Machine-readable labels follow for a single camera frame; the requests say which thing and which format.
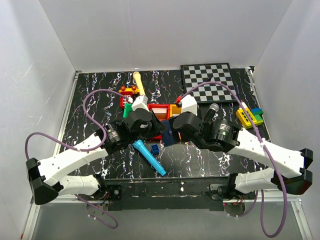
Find navy blue card holder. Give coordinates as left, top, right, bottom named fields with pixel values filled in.
left=161, top=120, right=175, bottom=147

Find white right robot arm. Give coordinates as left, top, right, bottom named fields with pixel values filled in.
left=169, top=112, right=313, bottom=198

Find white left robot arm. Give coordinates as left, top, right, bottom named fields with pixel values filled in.
left=25, top=108, right=167, bottom=205

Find cards in red bin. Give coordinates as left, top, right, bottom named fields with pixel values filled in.
left=151, top=107, right=168, bottom=121

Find yellow plastic bin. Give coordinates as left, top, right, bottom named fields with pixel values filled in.
left=169, top=104, right=182, bottom=118

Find red plastic bin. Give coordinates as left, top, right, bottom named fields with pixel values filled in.
left=147, top=103, right=171, bottom=141

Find small blue toy brick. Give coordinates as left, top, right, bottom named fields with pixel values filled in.
left=151, top=144, right=160, bottom=155

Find green plastic bin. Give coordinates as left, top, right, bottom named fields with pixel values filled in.
left=123, top=103, right=133, bottom=118

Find light blue toy microphone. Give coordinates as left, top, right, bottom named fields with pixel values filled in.
left=133, top=139, right=167, bottom=177

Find black toy microphone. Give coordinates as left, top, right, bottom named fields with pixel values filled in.
left=202, top=103, right=220, bottom=125

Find red toy brick house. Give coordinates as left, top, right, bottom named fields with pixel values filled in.
left=118, top=85, right=140, bottom=110

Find cream toy microphone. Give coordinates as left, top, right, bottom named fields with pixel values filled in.
left=132, top=71, right=146, bottom=96

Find black grey chessboard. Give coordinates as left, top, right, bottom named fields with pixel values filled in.
left=180, top=62, right=236, bottom=104

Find yellow green toy brick house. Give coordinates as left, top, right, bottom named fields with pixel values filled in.
left=236, top=107, right=264, bottom=129

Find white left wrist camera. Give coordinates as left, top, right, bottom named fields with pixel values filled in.
left=127, top=95, right=149, bottom=111

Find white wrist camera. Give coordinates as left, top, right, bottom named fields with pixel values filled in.
left=175, top=94, right=198, bottom=116
left=127, top=95, right=149, bottom=111

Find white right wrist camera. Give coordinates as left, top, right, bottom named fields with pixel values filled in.
left=175, top=94, right=198, bottom=116

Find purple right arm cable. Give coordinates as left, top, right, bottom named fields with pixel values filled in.
left=176, top=81, right=287, bottom=238

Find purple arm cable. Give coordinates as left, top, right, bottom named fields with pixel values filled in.
left=176, top=81, right=287, bottom=238
left=24, top=89, right=135, bottom=230

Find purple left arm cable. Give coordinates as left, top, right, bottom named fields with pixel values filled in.
left=24, top=89, right=135, bottom=230

